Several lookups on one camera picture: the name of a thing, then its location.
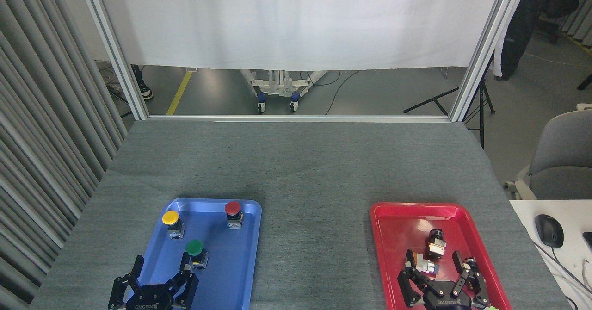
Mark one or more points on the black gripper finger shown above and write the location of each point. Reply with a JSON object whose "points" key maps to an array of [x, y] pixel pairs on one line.
{"points": [[409, 287], [121, 291], [187, 287], [476, 287]]}

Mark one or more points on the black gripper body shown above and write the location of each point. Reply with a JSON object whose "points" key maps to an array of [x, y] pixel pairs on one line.
{"points": [[148, 298], [446, 298]]}

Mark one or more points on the green push button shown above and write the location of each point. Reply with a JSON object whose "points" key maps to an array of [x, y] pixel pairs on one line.
{"points": [[194, 246]]}

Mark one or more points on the yellow push button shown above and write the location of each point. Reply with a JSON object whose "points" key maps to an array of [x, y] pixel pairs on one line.
{"points": [[170, 217]]}

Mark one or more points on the red push button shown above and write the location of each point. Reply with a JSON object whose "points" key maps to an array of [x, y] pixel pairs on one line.
{"points": [[232, 207]]}

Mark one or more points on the small green object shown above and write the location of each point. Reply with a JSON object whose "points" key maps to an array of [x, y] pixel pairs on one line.
{"points": [[490, 307]]}

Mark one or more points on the blue tray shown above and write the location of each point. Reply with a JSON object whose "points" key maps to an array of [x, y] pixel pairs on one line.
{"points": [[226, 273]]}

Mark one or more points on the red tray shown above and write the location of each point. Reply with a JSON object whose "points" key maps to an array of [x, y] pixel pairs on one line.
{"points": [[402, 236]]}

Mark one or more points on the white desk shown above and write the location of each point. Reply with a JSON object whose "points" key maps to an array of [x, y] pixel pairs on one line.
{"points": [[527, 217]]}

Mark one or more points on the black computer mouse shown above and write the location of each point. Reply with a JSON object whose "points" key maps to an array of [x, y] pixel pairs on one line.
{"points": [[549, 231]]}

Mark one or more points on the black keyboard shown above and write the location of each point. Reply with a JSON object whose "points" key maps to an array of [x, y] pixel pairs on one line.
{"points": [[588, 239]]}

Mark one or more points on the grey office chair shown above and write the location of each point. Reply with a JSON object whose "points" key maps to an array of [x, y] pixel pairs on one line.
{"points": [[562, 157]]}

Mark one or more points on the grey pleated curtain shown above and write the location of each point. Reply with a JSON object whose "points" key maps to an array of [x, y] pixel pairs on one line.
{"points": [[580, 21], [41, 139]]}

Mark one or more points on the black tripod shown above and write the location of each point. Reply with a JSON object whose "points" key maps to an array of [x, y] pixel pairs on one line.
{"points": [[481, 102]]}

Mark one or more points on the person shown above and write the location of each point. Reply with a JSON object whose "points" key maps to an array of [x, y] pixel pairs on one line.
{"points": [[144, 89], [532, 18]]}

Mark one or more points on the white stand on wheels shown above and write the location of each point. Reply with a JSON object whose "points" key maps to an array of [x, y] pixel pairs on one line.
{"points": [[280, 88]]}

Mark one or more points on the black furniture leg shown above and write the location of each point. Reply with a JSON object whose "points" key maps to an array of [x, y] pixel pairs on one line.
{"points": [[585, 82]]}

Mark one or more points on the white cloth backdrop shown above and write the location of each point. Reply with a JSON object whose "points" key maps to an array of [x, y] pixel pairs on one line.
{"points": [[300, 23]]}

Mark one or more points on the white and orange switch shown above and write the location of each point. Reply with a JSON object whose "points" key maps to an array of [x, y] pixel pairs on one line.
{"points": [[428, 266]]}

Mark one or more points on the black and white switch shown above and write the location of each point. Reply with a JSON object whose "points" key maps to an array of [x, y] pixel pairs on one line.
{"points": [[435, 245]]}

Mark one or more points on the silver frame crossbar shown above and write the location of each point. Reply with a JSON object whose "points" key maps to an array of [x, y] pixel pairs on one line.
{"points": [[300, 118]]}

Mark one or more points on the silver frame post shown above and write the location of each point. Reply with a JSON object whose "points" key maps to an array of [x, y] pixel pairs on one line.
{"points": [[115, 51], [485, 46]]}

